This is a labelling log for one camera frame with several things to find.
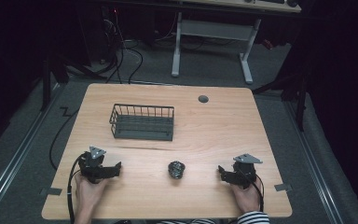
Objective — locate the round grey table grommet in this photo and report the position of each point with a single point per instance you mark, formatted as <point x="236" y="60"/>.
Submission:
<point x="203" y="99"/>

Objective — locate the person's left hand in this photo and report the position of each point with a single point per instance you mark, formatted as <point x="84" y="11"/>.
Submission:
<point x="87" y="194"/>

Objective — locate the grey tape strip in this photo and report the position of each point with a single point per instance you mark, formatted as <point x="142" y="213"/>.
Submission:
<point x="55" y="191"/>
<point x="282" y="187"/>

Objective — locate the dark crumpled ball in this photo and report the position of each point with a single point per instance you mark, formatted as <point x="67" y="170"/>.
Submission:
<point x="176" y="170"/>

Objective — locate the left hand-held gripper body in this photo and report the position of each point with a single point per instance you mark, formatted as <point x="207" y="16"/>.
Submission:
<point x="90" y="165"/>

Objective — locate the person's striped shirt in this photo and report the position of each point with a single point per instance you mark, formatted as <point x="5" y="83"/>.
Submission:
<point x="186" y="221"/>

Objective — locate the black metal stand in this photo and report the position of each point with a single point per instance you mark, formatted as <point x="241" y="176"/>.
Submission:
<point x="300" y="102"/>
<point x="46" y="84"/>

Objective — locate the black computer mouse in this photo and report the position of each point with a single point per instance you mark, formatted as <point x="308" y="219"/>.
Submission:
<point x="292" y="3"/>

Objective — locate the metal floor rail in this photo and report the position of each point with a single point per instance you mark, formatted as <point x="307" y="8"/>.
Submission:
<point x="313" y="168"/>
<point x="15" y="161"/>

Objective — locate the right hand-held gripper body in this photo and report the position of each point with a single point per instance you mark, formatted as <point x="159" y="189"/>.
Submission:
<point x="245" y="172"/>

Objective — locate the person's right hand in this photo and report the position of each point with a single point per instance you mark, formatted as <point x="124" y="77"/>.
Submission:
<point x="249" y="199"/>

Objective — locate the white-framed wooden desk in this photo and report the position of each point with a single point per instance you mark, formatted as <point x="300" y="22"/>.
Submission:
<point x="214" y="30"/>

